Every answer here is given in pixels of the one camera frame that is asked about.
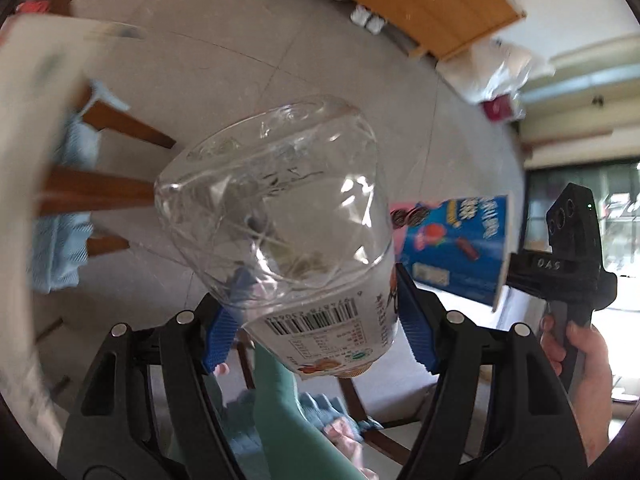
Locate wooden cabinet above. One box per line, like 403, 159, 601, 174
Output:
254, 0, 529, 62

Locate pink slipper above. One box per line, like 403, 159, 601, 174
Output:
321, 416, 365, 447

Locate blue snack cup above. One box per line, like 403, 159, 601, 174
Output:
389, 193, 517, 314

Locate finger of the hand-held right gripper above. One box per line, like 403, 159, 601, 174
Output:
507, 252, 533, 292

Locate table with white tablecloth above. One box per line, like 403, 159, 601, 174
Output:
0, 12, 147, 413

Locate person's right forearm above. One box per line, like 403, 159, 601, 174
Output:
575, 418, 615, 467

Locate white plastic bags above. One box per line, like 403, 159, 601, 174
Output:
436, 35, 557, 107

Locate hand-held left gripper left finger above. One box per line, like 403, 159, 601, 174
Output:
57, 293, 246, 480

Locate white shoes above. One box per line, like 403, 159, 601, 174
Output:
349, 3, 389, 37

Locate light blue chair cushion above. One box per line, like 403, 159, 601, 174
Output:
31, 79, 132, 295

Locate clear smooth bottle white label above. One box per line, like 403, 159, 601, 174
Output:
153, 95, 402, 379

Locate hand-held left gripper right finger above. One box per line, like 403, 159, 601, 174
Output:
392, 262, 589, 480

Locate red box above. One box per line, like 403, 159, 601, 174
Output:
479, 94, 517, 124

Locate person's right hand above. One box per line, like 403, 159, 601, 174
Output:
540, 313, 615, 421

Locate person's green trouser leg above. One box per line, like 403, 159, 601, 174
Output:
169, 344, 372, 480

